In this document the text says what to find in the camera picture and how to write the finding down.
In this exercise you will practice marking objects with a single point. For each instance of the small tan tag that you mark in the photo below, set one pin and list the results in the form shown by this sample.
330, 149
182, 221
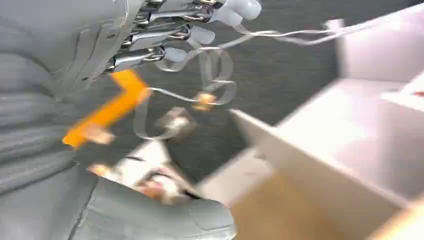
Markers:
204, 101

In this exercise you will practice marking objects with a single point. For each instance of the orange tape strip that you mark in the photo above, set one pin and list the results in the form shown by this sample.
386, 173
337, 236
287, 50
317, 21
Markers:
116, 106

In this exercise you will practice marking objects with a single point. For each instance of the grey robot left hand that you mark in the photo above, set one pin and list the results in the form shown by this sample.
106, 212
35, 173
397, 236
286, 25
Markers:
66, 30

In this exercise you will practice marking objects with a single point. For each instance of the pale open box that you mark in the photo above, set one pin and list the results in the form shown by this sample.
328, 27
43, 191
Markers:
331, 149

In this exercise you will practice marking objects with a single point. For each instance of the small pale brown clip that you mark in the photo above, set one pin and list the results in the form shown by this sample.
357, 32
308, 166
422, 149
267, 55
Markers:
175, 122

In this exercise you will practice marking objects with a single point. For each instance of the white printed packet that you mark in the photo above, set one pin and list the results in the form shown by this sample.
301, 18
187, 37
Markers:
145, 165

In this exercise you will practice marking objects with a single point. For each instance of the ribbed grey left arm sleeve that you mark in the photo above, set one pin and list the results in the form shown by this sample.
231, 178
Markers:
23, 132

